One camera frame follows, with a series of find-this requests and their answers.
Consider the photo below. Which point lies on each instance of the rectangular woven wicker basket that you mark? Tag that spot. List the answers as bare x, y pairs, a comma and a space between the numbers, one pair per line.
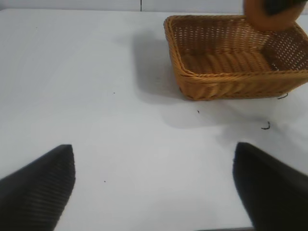
231, 84

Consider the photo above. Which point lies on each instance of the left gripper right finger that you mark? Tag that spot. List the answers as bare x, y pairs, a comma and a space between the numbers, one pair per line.
274, 192

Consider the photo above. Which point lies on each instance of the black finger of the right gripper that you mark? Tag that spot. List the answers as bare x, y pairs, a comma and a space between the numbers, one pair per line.
282, 6

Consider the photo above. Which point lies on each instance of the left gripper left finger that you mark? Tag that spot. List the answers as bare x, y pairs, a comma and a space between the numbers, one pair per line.
36, 192

